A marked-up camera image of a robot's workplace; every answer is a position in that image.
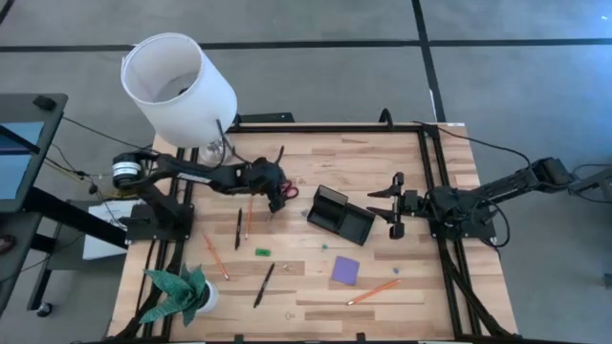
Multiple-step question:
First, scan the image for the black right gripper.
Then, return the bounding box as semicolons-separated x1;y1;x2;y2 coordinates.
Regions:
366;172;434;240

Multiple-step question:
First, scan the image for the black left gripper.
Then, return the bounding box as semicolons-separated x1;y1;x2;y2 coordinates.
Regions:
248;156;288;214

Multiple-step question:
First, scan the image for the orange pencil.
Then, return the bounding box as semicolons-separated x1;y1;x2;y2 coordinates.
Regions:
202;232;230;282
346;278;403;307
244;196;254;241

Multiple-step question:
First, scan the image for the black mesh desk organizer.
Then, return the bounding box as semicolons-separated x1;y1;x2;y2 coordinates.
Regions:
306;184;377;247

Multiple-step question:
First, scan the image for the purple sticky note pad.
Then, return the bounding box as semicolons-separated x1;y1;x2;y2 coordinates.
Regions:
330;255;361;288

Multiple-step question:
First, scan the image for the green plant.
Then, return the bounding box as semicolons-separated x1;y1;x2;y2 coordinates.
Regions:
138;263;221;329

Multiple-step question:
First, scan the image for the flat black bar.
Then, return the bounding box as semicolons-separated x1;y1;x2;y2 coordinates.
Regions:
237;112;295;124

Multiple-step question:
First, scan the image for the white shade silver table lamp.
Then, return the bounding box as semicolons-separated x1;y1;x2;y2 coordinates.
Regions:
120;32;239;167

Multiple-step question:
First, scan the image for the white paper box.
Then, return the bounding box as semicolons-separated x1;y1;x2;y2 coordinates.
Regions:
81;199;147;262

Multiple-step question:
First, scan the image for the black stand beam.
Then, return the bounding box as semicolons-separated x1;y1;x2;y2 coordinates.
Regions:
21;186;129;249

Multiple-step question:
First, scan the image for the grey metal stand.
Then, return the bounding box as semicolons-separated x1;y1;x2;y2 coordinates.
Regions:
567;164;612;204

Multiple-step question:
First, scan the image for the small black device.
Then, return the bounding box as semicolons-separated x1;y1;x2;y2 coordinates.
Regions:
32;95;57;112

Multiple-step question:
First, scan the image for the dark grey side desk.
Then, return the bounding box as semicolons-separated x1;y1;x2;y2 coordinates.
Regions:
0;212;44;316

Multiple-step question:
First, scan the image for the black aluminium table frame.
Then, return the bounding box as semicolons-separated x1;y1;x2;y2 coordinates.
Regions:
107;121;522;344

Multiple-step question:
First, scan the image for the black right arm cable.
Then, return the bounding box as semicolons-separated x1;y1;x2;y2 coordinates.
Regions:
411;119;533;168

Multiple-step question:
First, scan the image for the thin black floor cable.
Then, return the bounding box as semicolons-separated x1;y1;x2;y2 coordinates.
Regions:
60;116;157;153

